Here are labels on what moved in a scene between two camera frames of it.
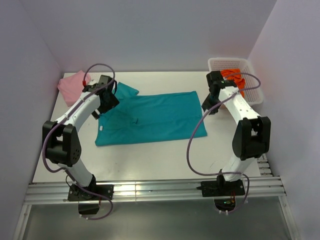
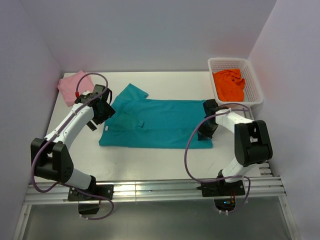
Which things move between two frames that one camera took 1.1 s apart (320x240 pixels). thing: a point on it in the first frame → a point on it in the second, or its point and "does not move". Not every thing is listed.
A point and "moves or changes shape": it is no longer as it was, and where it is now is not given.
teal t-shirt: [150, 117] moves or changes shape
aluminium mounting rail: [50, 193] does not move
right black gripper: [206, 104] → [203, 134]
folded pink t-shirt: [71, 86] does not move
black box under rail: [88, 208] does not move
